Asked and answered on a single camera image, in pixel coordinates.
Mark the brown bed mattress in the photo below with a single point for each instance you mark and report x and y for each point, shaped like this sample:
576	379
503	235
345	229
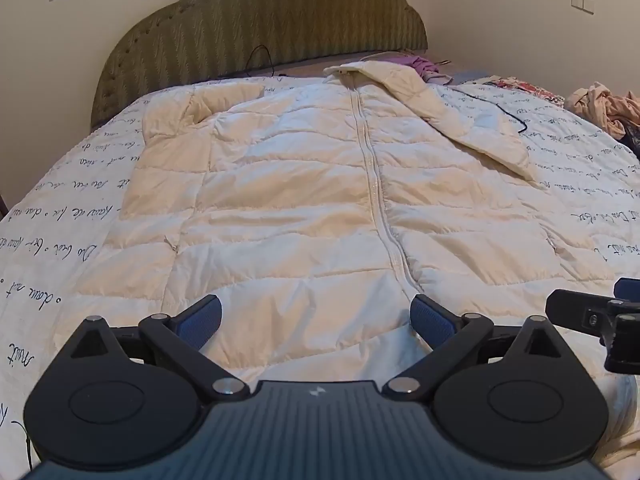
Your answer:
320	64

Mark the cream puffer jacket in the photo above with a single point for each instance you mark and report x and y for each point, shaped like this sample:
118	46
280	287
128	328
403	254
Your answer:
300	200

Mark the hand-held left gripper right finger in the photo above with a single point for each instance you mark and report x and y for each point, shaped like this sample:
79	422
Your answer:
430	321

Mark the peach clothes pile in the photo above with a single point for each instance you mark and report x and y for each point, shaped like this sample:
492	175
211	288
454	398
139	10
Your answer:
600	105

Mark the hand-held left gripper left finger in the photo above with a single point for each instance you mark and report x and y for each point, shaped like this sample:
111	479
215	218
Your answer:
202	321

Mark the beige pink cloth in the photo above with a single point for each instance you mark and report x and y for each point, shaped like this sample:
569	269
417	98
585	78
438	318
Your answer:
439	78

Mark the white wall switch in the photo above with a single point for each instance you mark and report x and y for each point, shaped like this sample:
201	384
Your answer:
582	3

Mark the purple cloth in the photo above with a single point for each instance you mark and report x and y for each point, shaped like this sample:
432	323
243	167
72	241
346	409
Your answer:
415	64

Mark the floral printed cloth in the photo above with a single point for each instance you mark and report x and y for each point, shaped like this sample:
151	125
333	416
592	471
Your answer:
525	87

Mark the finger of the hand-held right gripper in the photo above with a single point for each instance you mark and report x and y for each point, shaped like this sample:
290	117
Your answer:
629	290
575	310

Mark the green upholstered headboard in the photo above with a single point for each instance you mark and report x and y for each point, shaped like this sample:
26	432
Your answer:
250	20

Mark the white script-printed quilt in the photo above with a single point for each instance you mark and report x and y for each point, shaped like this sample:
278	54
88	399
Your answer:
65	200

